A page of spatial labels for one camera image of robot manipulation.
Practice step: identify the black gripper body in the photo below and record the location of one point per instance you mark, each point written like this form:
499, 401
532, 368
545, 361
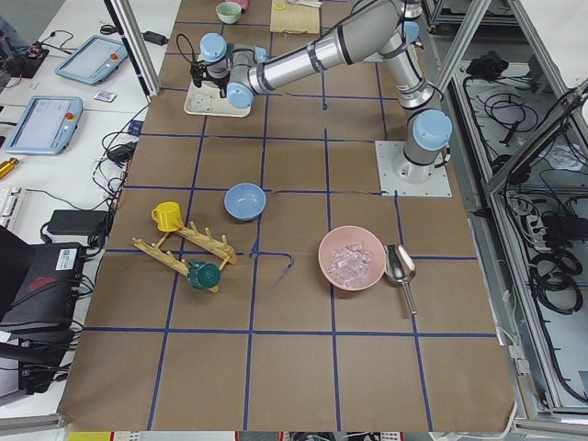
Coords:
216, 81

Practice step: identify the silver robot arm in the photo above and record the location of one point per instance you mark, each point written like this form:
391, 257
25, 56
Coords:
383, 28

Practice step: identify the cream bear tray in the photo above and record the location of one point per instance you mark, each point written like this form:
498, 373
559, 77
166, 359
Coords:
207, 101

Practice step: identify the black power adapter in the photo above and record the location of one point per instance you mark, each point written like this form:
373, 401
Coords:
155, 38

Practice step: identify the light green bowl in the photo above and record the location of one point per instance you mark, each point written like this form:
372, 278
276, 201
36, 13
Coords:
229, 12

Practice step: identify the pink cloth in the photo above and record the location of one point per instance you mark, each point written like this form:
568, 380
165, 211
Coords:
244, 4

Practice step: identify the teach pendant far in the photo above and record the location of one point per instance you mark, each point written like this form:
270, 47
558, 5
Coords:
93, 61

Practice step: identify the teach pendant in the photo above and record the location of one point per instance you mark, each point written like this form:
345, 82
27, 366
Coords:
46, 126
93, 61

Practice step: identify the wooden cutting board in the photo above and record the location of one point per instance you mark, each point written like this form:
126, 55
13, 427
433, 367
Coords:
299, 17

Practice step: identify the blue bowl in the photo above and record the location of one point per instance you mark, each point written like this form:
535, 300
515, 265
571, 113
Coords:
245, 201

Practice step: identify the yellow cup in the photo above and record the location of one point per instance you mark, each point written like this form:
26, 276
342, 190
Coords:
167, 216

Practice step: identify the teach pendant near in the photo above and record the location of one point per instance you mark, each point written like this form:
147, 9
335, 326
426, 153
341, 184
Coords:
46, 126

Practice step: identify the black power brick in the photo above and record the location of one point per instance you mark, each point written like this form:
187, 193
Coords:
88, 223

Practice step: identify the dark green cup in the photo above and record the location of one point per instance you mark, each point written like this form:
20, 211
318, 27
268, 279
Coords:
203, 275

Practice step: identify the brass cylinder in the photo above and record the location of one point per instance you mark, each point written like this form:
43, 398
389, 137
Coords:
8, 166

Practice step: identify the pink bowl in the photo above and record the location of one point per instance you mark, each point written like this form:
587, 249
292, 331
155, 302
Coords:
352, 258

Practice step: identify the black laptop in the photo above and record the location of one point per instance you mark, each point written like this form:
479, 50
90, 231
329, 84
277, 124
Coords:
38, 296

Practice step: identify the metal scoop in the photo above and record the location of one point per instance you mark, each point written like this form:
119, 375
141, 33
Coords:
400, 271

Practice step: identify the aluminium frame post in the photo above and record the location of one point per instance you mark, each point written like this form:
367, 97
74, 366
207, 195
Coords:
125, 22

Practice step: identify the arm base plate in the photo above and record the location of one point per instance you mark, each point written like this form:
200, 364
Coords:
398, 177

